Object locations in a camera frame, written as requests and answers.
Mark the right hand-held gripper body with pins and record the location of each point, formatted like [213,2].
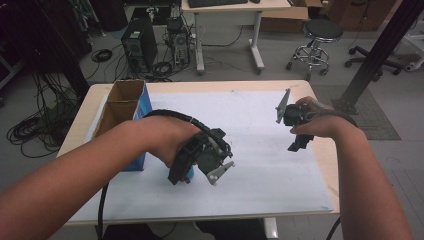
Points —
[295,115]

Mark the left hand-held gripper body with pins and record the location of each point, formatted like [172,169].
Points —
[210,156]

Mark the small blue object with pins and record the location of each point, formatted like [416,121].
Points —
[190,172]

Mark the person's right hand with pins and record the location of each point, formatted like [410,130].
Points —
[323,123]

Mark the person's left hand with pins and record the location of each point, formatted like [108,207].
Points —
[166,136]

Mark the white paper sheet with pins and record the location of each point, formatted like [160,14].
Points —
[260,173]

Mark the grey floor mat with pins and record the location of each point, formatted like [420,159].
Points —
[376,123]

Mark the open blue cardboard box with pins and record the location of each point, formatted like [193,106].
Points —
[121,103]

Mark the black round stool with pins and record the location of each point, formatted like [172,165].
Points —
[321,31]

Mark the white table leg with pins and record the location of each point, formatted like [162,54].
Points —
[270,228]

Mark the black office chair base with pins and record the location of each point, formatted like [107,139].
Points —
[373,60]

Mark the flat brown cardboard box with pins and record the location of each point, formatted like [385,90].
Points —
[285,16]

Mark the black metal pillar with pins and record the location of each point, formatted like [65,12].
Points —
[383,46]

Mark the black computer mouse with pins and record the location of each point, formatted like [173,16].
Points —
[255,1]

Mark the open-sided computer tower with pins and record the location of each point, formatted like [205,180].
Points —
[179,40]

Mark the brown wooden cabinet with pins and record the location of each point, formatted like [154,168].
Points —
[360,13]

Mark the white desk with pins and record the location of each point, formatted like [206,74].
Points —
[226,15]

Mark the black computer tower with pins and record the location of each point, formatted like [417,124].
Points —
[140,43]

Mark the black keyboard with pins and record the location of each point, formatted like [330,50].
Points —
[216,2]

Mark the dark curtain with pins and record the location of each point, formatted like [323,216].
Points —
[40,33]

